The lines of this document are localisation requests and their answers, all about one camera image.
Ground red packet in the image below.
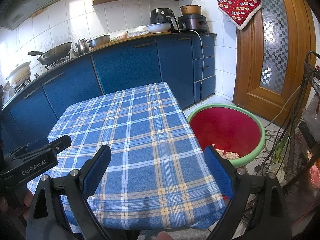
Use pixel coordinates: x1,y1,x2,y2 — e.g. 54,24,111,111
309,160,320,188

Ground clear plastic bag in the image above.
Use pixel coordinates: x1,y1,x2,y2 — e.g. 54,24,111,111
301,96,320,128

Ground black wok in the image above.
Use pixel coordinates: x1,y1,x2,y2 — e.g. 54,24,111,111
27,42,72,65

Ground white power cable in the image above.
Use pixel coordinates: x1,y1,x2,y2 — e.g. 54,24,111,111
186,29,207,104

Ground gas stove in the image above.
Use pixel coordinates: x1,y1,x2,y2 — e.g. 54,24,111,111
12,54,73,93

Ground white clay pot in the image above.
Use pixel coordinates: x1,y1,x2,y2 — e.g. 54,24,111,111
5,62,32,88

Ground grey cable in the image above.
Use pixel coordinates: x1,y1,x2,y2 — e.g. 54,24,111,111
264,84,303,128

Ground steel bowl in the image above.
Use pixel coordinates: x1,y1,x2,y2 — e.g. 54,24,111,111
87,34,111,49

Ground steel kettle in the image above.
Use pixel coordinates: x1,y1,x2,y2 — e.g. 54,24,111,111
71,38,90,55

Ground black wire rack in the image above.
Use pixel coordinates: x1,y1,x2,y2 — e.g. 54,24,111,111
262,51,320,240

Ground blue plaid tablecloth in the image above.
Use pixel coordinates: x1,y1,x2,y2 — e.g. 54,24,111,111
26,81,227,235

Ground person's grey trousers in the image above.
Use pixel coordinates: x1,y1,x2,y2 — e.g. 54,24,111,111
137,230,208,240

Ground white plastic bag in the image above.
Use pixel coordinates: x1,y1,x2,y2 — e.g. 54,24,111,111
269,162,285,180

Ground person's left hand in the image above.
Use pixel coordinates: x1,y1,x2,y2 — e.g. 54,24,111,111
23,189,35,208

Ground brown inner pot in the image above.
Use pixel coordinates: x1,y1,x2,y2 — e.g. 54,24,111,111
180,4,202,16

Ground red basin with green rim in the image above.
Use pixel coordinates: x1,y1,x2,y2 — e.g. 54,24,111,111
187,104,265,200

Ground cream tissue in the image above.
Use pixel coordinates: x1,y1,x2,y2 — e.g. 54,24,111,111
212,144,240,160

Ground range hood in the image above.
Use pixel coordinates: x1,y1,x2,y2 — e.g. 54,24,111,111
0,0,69,30

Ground bundle of floor cables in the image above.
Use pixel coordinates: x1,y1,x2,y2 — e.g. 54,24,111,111
255,130,283,161

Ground blue base cabinet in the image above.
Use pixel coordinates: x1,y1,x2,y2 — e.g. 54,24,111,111
0,33,217,155

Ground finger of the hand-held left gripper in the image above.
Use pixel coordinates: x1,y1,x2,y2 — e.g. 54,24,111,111
47,134,72,154
24,136,50,153

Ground blue drawer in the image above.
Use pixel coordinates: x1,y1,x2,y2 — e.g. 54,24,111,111
194,75,217,103
193,56,215,79
191,35,215,59

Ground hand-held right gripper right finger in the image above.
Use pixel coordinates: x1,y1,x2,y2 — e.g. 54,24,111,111
204,145,293,240

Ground white bowl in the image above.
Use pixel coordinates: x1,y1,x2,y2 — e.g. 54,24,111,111
145,22,173,34

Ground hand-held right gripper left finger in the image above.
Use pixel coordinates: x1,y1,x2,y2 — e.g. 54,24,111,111
26,144,118,240

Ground black air fryer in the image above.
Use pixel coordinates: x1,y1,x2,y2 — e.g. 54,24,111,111
150,8,179,33

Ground green onion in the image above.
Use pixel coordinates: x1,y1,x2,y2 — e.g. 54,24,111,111
274,132,288,164

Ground dark multicooker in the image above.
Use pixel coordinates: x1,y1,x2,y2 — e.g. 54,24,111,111
177,14,210,33

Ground red floral quilted cloth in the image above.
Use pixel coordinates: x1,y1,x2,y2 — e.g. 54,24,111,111
216,0,262,30

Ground wooden door with mosaic glass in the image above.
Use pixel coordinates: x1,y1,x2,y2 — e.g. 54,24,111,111
232,0,318,123

